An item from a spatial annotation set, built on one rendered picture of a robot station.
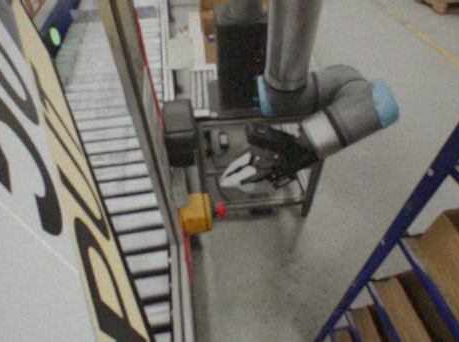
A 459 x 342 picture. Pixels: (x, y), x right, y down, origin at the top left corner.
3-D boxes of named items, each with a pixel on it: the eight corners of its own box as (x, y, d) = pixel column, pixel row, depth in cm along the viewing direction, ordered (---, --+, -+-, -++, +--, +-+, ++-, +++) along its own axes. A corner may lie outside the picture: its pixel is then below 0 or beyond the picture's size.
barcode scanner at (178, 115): (195, 127, 73) (191, 92, 65) (201, 168, 66) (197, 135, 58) (167, 130, 72) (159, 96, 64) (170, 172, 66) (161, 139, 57)
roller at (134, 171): (172, 178, 101) (169, 167, 98) (0, 200, 95) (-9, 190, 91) (171, 167, 105) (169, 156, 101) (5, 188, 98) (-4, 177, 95)
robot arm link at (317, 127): (334, 131, 56) (315, 99, 62) (310, 144, 57) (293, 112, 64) (347, 157, 62) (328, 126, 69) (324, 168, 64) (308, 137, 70)
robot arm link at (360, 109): (387, 104, 66) (412, 127, 57) (332, 133, 69) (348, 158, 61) (374, 67, 61) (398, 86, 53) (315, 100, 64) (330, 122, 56)
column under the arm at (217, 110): (267, 78, 133) (274, -5, 109) (279, 115, 116) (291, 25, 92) (206, 82, 131) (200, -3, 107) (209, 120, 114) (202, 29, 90)
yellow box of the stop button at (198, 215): (218, 231, 76) (217, 214, 70) (183, 237, 75) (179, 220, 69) (211, 186, 85) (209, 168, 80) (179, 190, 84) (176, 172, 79)
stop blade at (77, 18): (158, 21, 182) (155, 5, 175) (75, 27, 176) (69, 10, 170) (158, 21, 182) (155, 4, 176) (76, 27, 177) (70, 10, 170)
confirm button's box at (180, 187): (191, 207, 67) (187, 187, 62) (176, 209, 67) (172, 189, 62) (189, 183, 72) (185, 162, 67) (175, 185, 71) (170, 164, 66)
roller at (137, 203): (174, 210, 92) (171, 200, 89) (-16, 238, 86) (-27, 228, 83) (173, 197, 96) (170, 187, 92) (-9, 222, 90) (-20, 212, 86)
